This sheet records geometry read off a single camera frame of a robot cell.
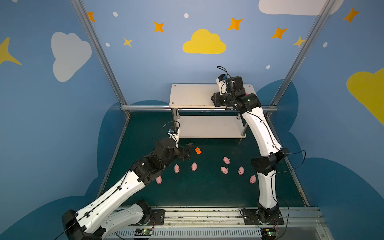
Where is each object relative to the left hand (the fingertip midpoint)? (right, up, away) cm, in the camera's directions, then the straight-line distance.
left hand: (186, 143), depth 71 cm
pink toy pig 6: (-16, -23, +13) cm, 31 cm away
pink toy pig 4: (+23, -19, +19) cm, 35 cm away
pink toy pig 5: (+33, -19, +19) cm, 42 cm away
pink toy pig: (-7, -18, +19) cm, 27 cm away
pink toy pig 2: (+4, -17, +20) cm, 26 cm away
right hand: (+15, +25, +8) cm, 31 cm away
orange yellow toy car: (+6, -8, +27) cm, 29 cm away
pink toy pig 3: (+24, -13, +22) cm, 36 cm away
